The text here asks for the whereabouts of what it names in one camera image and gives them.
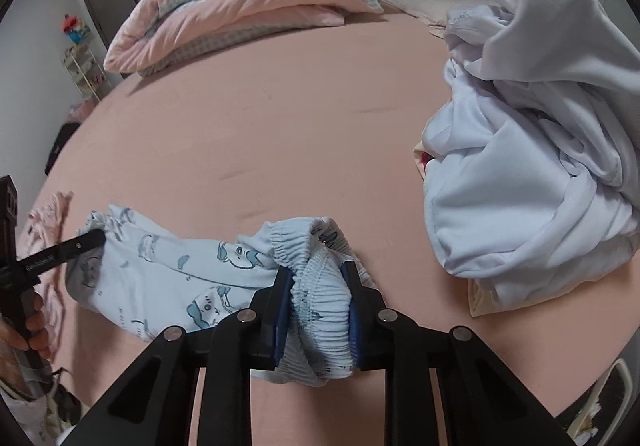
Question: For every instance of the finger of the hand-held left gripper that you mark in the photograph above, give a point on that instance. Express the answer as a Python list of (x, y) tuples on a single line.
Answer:
[(65, 250)]

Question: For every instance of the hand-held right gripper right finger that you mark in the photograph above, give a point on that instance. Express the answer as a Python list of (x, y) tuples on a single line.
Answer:
[(353, 336)]

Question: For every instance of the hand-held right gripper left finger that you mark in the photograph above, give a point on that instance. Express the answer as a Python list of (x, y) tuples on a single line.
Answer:
[(284, 306)]

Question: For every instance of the light blue whale-print pants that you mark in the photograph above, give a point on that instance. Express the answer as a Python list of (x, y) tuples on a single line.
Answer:
[(175, 276)]

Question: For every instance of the person's left hand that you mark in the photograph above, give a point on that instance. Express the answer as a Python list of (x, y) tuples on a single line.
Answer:
[(37, 326)]

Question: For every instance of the pink printed pajama garment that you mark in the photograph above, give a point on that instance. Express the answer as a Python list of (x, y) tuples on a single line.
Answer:
[(47, 216)]

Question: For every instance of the black bag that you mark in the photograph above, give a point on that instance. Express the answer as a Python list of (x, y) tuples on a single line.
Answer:
[(61, 145)]

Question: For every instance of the pink bundle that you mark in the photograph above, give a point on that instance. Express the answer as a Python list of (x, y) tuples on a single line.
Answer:
[(82, 113)]

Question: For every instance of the bed with pink sheet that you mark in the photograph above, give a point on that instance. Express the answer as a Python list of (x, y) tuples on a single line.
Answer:
[(300, 135)]

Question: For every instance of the white shelf rack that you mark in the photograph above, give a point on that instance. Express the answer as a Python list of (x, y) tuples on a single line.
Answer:
[(87, 73)]

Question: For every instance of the magenta garment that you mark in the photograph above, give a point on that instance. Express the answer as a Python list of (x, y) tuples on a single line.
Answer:
[(425, 159)]

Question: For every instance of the colourful plush toy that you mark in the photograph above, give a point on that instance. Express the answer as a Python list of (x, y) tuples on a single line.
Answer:
[(75, 29)]

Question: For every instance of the white garment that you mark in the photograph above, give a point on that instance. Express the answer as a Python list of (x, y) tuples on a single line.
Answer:
[(525, 175)]

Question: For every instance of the folded pink quilt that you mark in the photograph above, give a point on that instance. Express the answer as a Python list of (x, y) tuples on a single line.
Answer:
[(225, 0)]

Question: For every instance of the beige blanket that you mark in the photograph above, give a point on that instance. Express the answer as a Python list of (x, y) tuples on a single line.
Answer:
[(425, 0)]

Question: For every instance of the white plastic frame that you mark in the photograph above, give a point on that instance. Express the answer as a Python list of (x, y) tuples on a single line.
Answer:
[(622, 376)]

